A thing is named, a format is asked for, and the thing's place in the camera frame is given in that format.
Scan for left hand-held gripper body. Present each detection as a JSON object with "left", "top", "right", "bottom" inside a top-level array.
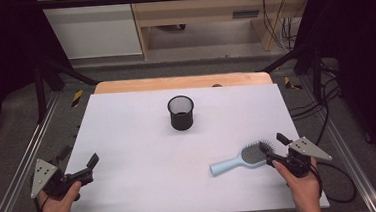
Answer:
[{"left": 27, "top": 155, "right": 95, "bottom": 200}]

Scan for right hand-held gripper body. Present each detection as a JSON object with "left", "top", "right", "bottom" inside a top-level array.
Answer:
[{"left": 265, "top": 134, "right": 335, "bottom": 182}]

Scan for light blue hairbrush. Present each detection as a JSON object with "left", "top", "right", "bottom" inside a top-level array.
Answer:
[{"left": 208, "top": 139, "right": 278, "bottom": 178}]

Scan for black mesh pen holder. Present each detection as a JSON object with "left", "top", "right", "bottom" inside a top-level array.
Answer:
[{"left": 166, "top": 94, "right": 197, "bottom": 132}]

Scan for person's left hand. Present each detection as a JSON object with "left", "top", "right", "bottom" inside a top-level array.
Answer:
[{"left": 36, "top": 181, "right": 84, "bottom": 212}]

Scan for person's right hand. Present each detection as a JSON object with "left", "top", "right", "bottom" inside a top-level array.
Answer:
[{"left": 272, "top": 156, "right": 324, "bottom": 211}]

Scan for yellow black tape marker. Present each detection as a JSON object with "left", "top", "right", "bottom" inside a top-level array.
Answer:
[
  {"left": 283, "top": 75, "right": 304, "bottom": 92},
  {"left": 70, "top": 89, "right": 86, "bottom": 109}
]

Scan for white table board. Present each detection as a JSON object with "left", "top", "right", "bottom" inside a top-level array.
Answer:
[{"left": 58, "top": 78, "right": 331, "bottom": 212}]

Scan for wooden table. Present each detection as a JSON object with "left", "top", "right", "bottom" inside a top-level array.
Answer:
[{"left": 93, "top": 69, "right": 274, "bottom": 97}]

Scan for black curtain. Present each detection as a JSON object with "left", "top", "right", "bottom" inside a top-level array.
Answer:
[
  {"left": 0, "top": 0, "right": 77, "bottom": 158},
  {"left": 291, "top": 0, "right": 376, "bottom": 174}
]

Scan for white cabinet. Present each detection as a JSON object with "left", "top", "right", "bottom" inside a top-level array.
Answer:
[{"left": 35, "top": 0, "right": 143, "bottom": 63}]

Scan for light wooden desk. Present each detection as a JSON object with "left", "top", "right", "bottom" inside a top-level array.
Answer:
[{"left": 127, "top": 0, "right": 317, "bottom": 62}]

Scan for aluminium rail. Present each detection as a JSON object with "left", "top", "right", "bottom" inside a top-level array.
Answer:
[
  {"left": 0, "top": 90, "right": 70, "bottom": 212},
  {"left": 298, "top": 72, "right": 376, "bottom": 212}
]

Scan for black floor cables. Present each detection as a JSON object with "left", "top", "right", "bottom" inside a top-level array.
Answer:
[{"left": 285, "top": 58, "right": 347, "bottom": 148}]

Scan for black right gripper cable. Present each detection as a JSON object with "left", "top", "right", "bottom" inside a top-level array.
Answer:
[{"left": 311, "top": 158, "right": 358, "bottom": 206}]

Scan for black metal frame stand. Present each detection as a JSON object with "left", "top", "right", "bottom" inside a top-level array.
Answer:
[
  {"left": 31, "top": 54, "right": 103, "bottom": 125},
  {"left": 257, "top": 41, "right": 328, "bottom": 106}
]

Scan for hanging desk cables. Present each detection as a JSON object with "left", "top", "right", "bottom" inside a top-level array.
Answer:
[{"left": 259, "top": 0, "right": 304, "bottom": 54}]

